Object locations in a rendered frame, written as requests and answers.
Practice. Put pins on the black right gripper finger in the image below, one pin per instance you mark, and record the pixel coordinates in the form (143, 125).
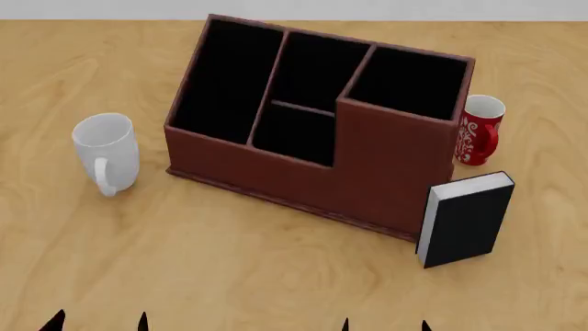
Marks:
(345, 325)
(427, 327)

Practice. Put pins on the black hardcover book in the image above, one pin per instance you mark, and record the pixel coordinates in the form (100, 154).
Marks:
(468, 220)

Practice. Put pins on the brown leather desk caddy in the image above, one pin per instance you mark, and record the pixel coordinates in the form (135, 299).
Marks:
(376, 165)

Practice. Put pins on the white ceramic mug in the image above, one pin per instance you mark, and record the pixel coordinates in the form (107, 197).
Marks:
(110, 155)

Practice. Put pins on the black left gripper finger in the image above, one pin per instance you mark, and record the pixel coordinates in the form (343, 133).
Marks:
(143, 322)
(54, 322)

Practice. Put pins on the red patterned mug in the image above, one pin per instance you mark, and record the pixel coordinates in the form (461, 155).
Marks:
(478, 138)

